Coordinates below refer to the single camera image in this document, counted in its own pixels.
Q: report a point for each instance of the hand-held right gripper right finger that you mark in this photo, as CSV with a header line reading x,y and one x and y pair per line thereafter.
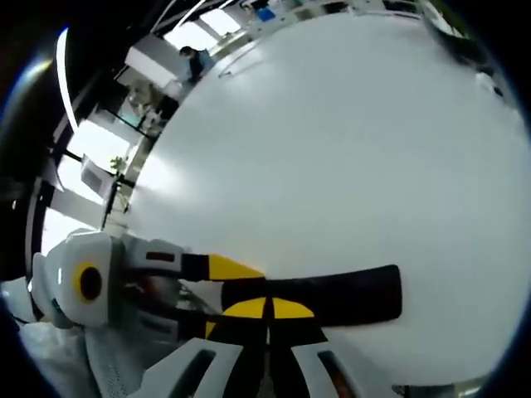
x,y
286,360

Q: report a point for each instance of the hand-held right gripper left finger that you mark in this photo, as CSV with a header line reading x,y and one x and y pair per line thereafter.
x,y
249,360

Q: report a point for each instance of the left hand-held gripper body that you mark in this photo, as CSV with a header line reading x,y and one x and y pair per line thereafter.
x,y
66,269

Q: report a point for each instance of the black remote control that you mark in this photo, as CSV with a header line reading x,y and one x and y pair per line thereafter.
x,y
352,294

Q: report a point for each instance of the person's grey jacket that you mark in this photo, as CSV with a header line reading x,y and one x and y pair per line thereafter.
x,y
62,365

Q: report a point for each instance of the computer monitor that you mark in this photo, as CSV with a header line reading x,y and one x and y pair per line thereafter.
x,y
94,172

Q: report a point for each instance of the small desk plant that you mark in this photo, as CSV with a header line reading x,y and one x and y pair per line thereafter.
x,y
117,162

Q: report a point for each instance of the curved ceiling light strip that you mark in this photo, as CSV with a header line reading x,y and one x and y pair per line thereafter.
x,y
64,83

